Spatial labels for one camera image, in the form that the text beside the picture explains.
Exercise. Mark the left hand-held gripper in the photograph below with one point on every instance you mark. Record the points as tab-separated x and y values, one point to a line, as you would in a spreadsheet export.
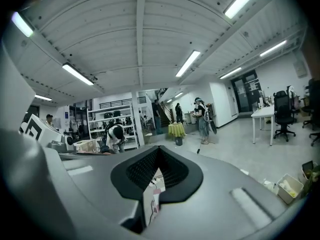
37	131

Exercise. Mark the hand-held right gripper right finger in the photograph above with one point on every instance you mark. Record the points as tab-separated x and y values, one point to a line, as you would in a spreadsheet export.
212	191

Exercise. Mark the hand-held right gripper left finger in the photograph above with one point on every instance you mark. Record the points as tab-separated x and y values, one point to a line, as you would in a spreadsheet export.
100	179

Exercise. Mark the white round-window appliance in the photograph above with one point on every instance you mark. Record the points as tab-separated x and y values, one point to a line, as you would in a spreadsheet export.
68	142

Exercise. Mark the ceiling tube light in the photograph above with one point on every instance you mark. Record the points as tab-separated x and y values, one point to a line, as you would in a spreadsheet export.
273	48
243	0
187	63
77	73
230	72
43	97
22	24

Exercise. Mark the white shelf rack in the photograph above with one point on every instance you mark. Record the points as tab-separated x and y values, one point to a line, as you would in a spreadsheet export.
112	120

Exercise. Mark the small black bin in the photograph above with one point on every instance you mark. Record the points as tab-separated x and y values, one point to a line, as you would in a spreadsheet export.
178	141

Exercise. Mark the round table yellow cloth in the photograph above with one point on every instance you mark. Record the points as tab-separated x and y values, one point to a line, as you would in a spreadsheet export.
177	130

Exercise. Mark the white storage bin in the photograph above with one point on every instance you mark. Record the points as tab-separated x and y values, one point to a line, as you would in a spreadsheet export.
290	187

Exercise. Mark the dark staircase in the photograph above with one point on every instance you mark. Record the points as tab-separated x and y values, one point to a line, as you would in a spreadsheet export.
166	116

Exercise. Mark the white desk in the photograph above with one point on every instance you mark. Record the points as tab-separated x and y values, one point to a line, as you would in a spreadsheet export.
263	111

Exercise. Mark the black framed tablet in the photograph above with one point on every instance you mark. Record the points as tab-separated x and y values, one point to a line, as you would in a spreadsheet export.
307	166

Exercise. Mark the dark woven basket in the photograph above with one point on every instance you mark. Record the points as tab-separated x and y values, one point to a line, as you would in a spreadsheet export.
312	181

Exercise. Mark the black office chair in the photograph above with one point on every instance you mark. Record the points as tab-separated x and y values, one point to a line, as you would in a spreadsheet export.
283	114
313	96

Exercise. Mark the black double door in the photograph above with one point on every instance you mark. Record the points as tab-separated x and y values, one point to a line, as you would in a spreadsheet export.
246	91

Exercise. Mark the office chair with clothes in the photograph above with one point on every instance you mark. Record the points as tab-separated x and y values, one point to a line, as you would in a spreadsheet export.
292	96

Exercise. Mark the white wall panel box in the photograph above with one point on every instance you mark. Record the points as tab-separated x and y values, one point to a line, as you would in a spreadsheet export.
300	68

